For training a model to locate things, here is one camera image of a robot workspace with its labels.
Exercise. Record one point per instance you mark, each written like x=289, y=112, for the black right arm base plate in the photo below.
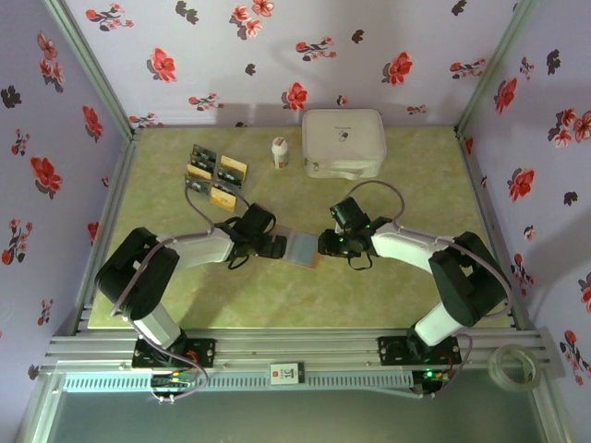
x=392, y=350

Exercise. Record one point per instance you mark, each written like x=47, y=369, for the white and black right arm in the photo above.
x=406, y=251

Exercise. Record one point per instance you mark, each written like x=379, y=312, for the white pill bottle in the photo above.
x=280, y=154

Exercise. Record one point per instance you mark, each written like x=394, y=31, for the aluminium cross rail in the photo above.
x=295, y=346

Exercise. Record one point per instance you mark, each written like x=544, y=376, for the clear acrylic card rack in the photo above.
x=214, y=180

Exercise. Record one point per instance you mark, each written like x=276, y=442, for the white label with red logo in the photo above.
x=286, y=374

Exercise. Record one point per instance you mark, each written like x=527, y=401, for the aluminium side rail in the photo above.
x=490, y=231
x=100, y=231

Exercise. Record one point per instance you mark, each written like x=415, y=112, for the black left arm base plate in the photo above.
x=205, y=353

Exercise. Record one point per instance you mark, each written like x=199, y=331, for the white zippered pouch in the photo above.
x=344, y=143

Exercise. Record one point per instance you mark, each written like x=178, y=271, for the aluminium frame beam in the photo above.
x=39, y=410
x=551, y=415

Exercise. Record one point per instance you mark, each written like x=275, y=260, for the small control board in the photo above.
x=435, y=376
x=173, y=381

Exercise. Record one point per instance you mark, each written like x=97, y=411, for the aluminium corner post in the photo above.
x=93, y=69
x=493, y=69

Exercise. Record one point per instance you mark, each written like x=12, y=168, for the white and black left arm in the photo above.
x=198, y=249

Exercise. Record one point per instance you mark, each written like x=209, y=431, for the clear tape roll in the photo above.
x=517, y=386

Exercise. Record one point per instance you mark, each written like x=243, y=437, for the gold VIP card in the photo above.
x=234, y=162
x=199, y=171

